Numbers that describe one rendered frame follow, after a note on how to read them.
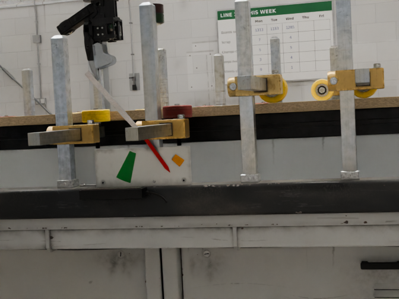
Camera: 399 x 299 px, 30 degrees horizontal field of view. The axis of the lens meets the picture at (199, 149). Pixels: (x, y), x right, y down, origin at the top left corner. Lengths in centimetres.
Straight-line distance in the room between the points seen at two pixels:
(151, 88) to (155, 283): 61
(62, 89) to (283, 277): 82
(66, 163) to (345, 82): 76
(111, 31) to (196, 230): 56
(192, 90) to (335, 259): 735
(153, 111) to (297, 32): 722
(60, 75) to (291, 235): 74
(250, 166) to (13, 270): 90
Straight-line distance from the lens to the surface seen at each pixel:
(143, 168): 195
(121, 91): 972
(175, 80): 947
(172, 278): 221
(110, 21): 188
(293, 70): 908
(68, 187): 203
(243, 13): 190
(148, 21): 195
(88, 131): 199
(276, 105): 207
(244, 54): 189
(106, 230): 204
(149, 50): 195
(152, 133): 175
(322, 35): 906
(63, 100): 202
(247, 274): 220
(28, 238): 213
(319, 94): 273
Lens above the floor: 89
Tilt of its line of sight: 3 degrees down
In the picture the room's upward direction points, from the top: 3 degrees counter-clockwise
